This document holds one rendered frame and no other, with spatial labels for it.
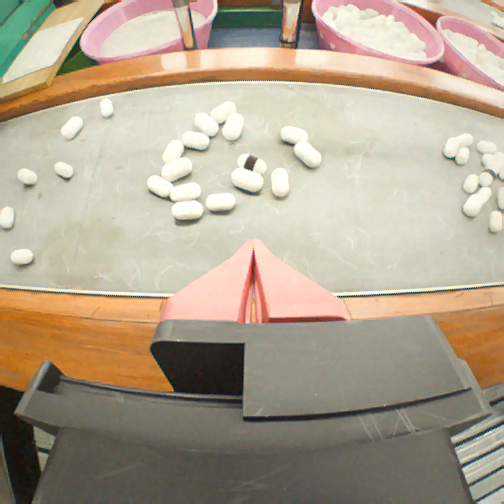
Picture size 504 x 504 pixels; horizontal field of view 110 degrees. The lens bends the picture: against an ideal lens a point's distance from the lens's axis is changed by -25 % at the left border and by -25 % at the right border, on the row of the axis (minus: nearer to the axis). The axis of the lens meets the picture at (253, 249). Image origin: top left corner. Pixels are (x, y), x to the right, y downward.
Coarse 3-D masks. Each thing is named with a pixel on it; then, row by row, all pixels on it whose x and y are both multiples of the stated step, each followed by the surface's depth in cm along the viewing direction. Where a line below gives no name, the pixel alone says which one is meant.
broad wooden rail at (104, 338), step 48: (0, 288) 23; (480, 288) 23; (0, 336) 20; (48, 336) 20; (96, 336) 20; (144, 336) 20; (480, 336) 20; (0, 384) 19; (144, 384) 19; (480, 384) 18
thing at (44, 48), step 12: (60, 24) 33; (72, 24) 32; (36, 36) 32; (48, 36) 31; (60, 36) 31; (24, 48) 31; (36, 48) 31; (48, 48) 30; (60, 48) 30; (24, 60) 30; (36, 60) 29; (48, 60) 29; (12, 72) 29; (24, 72) 29
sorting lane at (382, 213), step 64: (0, 128) 30; (128, 128) 29; (192, 128) 28; (256, 128) 28; (320, 128) 28; (384, 128) 29; (448, 128) 29; (0, 192) 27; (64, 192) 27; (128, 192) 26; (256, 192) 26; (320, 192) 26; (384, 192) 26; (448, 192) 26; (0, 256) 24; (64, 256) 24; (128, 256) 24; (192, 256) 24; (320, 256) 24; (384, 256) 24; (448, 256) 24
